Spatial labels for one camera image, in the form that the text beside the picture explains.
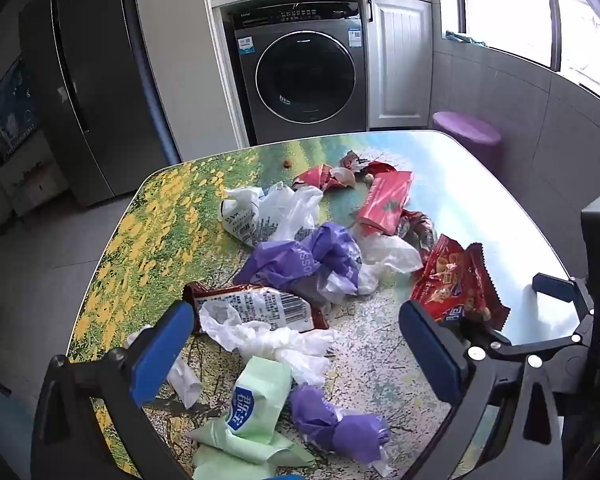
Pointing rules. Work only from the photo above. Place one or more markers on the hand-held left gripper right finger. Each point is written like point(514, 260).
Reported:
point(430, 355)

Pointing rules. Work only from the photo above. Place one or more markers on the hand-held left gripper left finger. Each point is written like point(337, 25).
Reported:
point(162, 350)

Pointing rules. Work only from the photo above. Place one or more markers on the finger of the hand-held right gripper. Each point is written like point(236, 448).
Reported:
point(555, 286)
point(572, 360)

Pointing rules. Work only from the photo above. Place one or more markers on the white paper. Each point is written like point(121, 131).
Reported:
point(185, 385)

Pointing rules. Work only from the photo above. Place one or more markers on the red snack packet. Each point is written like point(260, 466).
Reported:
point(452, 280)

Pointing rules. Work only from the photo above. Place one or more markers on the clear white plastic bag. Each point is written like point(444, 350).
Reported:
point(390, 257)

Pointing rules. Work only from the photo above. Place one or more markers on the brown packet with white label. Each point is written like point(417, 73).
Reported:
point(260, 307)

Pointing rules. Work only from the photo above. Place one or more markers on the light green packet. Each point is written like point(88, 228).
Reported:
point(252, 410)

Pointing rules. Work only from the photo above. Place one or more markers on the small purple bag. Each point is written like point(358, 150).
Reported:
point(340, 425)

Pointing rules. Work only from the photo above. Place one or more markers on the white tissue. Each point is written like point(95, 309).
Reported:
point(280, 342)

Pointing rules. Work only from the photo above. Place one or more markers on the dark brown wrapper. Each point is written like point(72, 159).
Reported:
point(419, 227)

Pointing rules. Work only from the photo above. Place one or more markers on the long red packet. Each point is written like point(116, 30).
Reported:
point(385, 202)

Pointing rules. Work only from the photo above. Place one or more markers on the large purple plastic bag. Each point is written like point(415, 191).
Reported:
point(300, 260)

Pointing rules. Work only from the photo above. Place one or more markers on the white printed plastic bag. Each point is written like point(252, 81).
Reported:
point(260, 215)

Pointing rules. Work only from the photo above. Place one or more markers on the purple round stool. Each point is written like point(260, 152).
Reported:
point(467, 132)

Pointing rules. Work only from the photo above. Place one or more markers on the shiny red crumpled wrapper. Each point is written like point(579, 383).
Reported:
point(381, 167)

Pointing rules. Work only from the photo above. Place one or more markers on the crumpled red white wrapper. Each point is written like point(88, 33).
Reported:
point(322, 176)

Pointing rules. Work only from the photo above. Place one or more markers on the brown silver torn wrapper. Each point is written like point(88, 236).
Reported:
point(351, 161)

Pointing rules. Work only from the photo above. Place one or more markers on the white drawer cabinet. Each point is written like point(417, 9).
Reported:
point(30, 180)

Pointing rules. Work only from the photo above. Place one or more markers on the blue cloth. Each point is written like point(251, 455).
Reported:
point(462, 38)

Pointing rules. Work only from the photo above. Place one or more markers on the window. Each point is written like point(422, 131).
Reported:
point(510, 5)

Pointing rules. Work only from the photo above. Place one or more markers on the white cabinet door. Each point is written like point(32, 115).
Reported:
point(400, 60)

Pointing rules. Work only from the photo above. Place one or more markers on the dark grey refrigerator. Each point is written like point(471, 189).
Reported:
point(100, 85)

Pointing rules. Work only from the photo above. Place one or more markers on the grey front-load washing machine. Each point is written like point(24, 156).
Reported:
point(302, 70)

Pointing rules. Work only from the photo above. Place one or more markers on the blue wall poster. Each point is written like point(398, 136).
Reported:
point(12, 110)

